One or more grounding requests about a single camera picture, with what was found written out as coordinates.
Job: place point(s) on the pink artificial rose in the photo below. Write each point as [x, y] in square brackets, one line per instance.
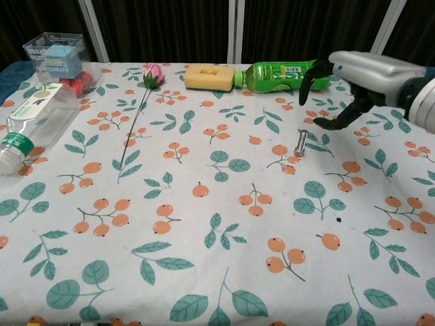
[153, 73]

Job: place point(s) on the light blue cube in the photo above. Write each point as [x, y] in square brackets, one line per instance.
[58, 55]

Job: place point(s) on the clear plastic water bottle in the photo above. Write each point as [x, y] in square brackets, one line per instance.
[34, 115]

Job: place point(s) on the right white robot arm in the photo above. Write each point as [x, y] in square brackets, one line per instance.
[423, 105]

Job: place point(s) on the small red object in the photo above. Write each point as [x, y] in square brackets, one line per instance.
[85, 77]
[73, 87]

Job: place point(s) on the yellow sponge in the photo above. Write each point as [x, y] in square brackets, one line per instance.
[204, 82]

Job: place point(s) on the white aluminium frame post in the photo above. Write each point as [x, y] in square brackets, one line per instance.
[96, 34]
[385, 27]
[235, 30]

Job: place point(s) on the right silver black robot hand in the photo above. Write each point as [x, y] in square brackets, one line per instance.
[370, 76]

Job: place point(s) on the dark curtain panel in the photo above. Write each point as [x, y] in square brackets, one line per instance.
[418, 30]
[163, 30]
[34, 17]
[306, 30]

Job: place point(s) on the clear plastic box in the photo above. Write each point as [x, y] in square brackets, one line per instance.
[34, 54]

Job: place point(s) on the silver metal bolt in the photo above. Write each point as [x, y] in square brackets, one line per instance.
[301, 144]

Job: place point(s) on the floral print white tablecloth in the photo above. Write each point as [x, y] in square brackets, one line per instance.
[217, 203]

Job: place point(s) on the green plastic bottle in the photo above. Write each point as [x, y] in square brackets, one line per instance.
[272, 78]

